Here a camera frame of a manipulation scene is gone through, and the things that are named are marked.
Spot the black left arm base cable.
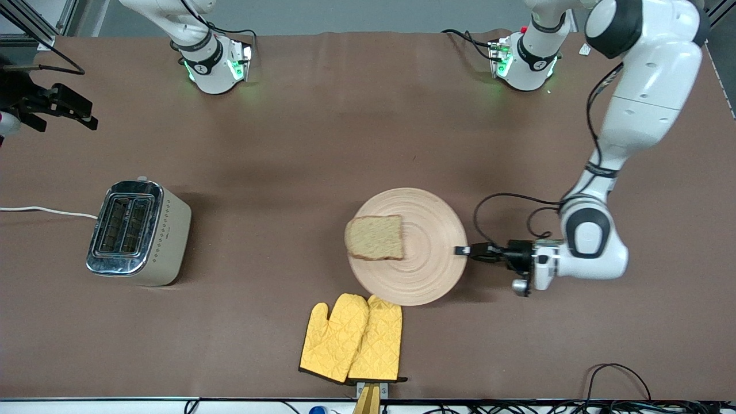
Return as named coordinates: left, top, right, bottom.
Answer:
left=442, top=29, right=496, bottom=62

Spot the black looped cable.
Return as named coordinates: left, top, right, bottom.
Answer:
left=585, top=363, right=653, bottom=403

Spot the cream and chrome toaster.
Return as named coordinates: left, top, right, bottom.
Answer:
left=86, top=177, right=192, bottom=286

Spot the black arm base cable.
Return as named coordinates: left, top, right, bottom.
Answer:
left=442, top=29, right=496, bottom=62
left=179, top=0, right=258, bottom=58

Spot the brown bread slice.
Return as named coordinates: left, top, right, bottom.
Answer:
left=344, top=215, right=405, bottom=261

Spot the white toaster power cable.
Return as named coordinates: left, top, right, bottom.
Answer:
left=0, top=206, right=99, bottom=220

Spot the yellow quilted oven mitt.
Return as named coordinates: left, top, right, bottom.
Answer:
left=299, top=293, right=370, bottom=384
left=348, top=294, right=409, bottom=384

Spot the wooden stand with metal bracket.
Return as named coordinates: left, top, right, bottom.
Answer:
left=352, top=381, right=389, bottom=414

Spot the round wooden plate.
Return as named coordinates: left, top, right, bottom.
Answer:
left=347, top=188, right=467, bottom=306

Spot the black right arm base cable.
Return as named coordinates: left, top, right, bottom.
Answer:
left=179, top=0, right=258, bottom=58

